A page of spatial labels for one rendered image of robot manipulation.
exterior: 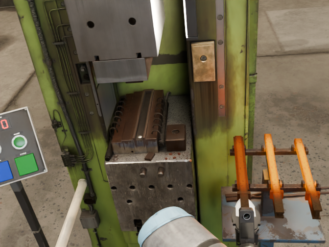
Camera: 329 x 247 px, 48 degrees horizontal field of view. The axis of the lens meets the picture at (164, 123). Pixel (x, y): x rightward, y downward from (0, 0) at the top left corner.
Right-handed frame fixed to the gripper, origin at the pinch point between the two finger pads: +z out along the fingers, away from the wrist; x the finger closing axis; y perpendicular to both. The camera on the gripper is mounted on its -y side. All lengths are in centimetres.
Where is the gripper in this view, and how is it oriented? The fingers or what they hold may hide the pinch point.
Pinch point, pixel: (244, 199)
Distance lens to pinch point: 135.9
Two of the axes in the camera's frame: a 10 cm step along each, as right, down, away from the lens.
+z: 1.0, -6.1, 7.9
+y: 1.1, 7.9, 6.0
